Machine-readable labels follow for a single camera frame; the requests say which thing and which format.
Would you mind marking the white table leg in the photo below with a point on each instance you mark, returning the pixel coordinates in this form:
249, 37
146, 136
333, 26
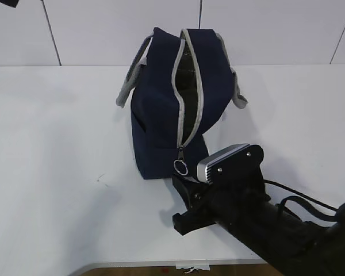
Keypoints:
308, 269

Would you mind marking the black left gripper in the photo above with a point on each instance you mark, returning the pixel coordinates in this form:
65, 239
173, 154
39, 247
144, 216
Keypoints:
10, 3

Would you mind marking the navy and white lunch bag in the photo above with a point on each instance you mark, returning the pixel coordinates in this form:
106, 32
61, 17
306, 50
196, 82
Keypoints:
178, 87

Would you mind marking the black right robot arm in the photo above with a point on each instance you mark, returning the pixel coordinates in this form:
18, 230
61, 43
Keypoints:
284, 241

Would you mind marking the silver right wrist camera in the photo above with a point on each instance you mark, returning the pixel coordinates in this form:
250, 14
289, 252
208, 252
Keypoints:
230, 164

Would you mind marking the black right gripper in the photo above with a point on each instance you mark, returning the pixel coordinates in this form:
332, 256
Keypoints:
221, 203

